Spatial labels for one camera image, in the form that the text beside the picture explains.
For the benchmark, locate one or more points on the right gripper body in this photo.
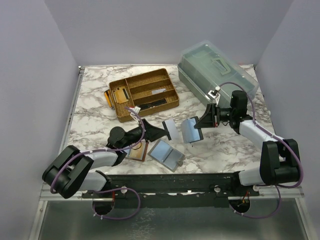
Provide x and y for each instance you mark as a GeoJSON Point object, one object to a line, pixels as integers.
{"type": "Point", "coordinates": [221, 115]}

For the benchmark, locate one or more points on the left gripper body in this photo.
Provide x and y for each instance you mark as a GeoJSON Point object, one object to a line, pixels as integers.
{"type": "Point", "coordinates": [147, 132]}

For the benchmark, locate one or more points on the black card holder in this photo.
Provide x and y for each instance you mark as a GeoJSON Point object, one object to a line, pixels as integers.
{"type": "Point", "coordinates": [190, 134]}

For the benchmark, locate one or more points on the silver card with stripe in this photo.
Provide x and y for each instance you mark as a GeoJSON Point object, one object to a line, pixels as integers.
{"type": "Point", "coordinates": [157, 91]}

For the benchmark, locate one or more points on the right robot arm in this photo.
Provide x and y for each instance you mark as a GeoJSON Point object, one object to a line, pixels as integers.
{"type": "Point", "coordinates": [279, 160]}

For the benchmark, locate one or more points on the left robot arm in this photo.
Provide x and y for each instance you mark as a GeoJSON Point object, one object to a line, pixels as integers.
{"type": "Point", "coordinates": [67, 174]}

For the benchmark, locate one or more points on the brown card holder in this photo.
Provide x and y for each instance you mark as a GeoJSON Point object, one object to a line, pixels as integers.
{"type": "Point", "coordinates": [138, 153]}

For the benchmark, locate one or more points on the black VIP card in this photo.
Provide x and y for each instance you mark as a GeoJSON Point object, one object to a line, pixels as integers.
{"type": "Point", "coordinates": [152, 104]}

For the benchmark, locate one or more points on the grey card holder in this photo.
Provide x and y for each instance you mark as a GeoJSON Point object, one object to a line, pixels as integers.
{"type": "Point", "coordinates": [166, 155]}

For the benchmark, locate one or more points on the gold cards beside tray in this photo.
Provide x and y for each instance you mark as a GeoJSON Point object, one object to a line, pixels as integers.
{"type": "Point", "coordinates": [109, 99]}

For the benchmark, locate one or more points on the woven rattan divider tray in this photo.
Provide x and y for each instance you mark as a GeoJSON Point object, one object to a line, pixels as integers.
{"type": "Point", "coordinates": [139, 88]}

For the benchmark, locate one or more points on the green clear-lid storage box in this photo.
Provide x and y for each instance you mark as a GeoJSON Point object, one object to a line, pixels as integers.
{"type": "Point", "coordinates": [203, 67]}

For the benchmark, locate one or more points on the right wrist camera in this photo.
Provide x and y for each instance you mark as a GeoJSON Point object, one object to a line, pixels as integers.
{"type": "Point", "coordinates": [214, 95]}

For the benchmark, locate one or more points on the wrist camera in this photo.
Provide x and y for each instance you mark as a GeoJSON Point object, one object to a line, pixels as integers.
{"type": "Point", "coordinates": [214, 95]}
{"type": "Point", "coordinates": [134, 110]}

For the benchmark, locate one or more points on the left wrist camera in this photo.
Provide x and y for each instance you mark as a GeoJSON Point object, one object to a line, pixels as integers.
{"type": "Point", "coordinates": [134, 110]}

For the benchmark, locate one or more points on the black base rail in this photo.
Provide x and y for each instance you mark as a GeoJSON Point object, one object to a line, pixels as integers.
{"type": "Point", "coordinates": [178, 190]}

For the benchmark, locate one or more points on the aluminium frame rail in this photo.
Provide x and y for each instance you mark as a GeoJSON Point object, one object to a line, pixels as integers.
{"type": "Point", "coordinates": [270, 192]}

